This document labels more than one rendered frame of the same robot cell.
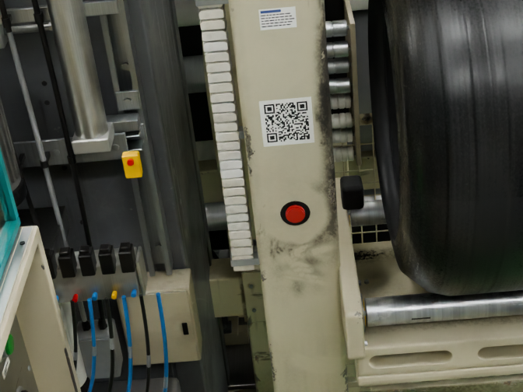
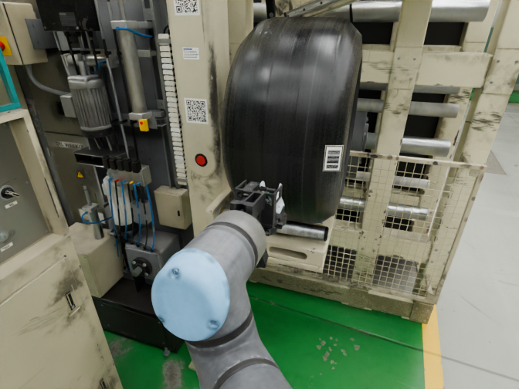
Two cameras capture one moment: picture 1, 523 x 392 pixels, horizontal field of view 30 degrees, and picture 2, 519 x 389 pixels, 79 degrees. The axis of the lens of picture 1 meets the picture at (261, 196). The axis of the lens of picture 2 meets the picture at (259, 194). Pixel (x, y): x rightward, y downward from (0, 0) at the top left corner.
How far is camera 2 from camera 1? 76 cm
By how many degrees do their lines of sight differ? 14
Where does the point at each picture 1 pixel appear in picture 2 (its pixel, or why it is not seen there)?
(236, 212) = (178, 154)
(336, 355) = not seen: hidden behind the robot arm
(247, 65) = (178, 77)
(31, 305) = (27, 150)
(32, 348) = (32, 174)
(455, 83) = (242, 82)
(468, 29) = (258, 55)
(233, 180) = (176, 138)
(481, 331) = (273, 238)
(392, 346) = not seen: hidden behind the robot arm
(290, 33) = (196, 62)
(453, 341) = not seen: hidden behind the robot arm
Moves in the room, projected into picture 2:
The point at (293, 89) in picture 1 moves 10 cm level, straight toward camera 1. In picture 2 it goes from (198, 93) to (181, 100)
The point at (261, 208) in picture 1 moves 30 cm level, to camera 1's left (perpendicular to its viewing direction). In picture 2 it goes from (187, 153) to (109, 145)
